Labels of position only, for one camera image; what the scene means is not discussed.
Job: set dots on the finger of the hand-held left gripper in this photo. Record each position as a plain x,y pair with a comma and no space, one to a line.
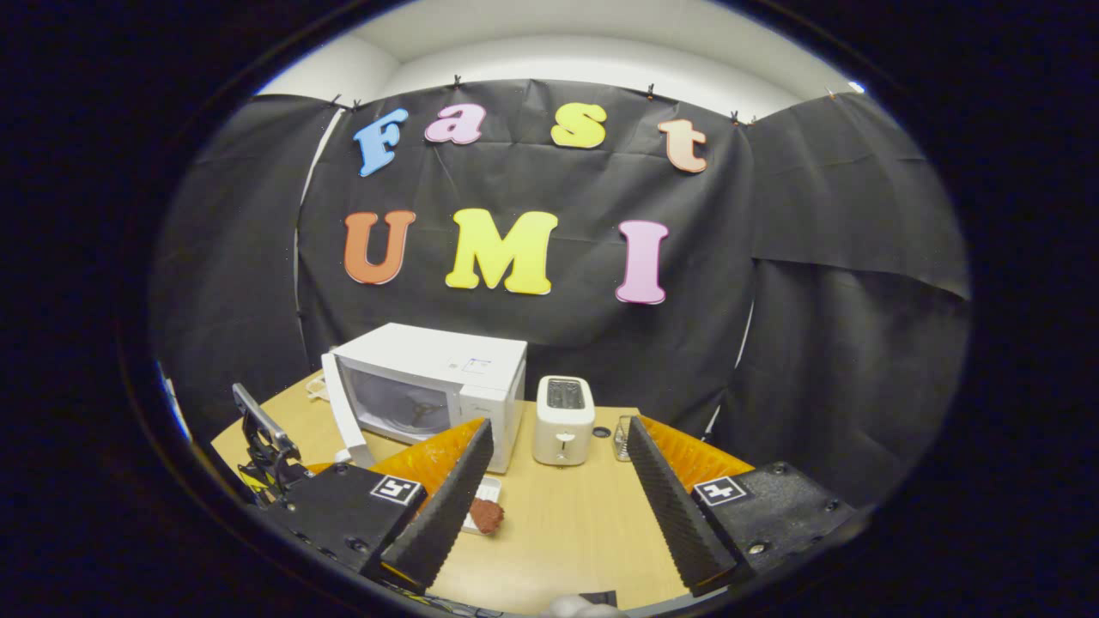
262,421

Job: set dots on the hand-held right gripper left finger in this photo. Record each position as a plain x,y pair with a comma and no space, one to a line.
446,502

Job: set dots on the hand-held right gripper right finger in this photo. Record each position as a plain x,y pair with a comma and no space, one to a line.
674,506

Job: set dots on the brown meat piece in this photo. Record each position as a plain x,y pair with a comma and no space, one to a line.
488,515

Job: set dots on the white microwave oven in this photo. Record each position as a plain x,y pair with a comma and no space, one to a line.
429,352

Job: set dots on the small white plastic tray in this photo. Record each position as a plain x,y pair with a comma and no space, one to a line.
489,489

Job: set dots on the small white plastic object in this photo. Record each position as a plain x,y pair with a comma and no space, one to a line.
316,389

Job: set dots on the small black block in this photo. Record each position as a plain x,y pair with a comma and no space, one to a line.
598,598

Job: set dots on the white toaster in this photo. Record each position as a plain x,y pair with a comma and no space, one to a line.
562,429

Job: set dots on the white rounded object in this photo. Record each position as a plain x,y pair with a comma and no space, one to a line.
579,608

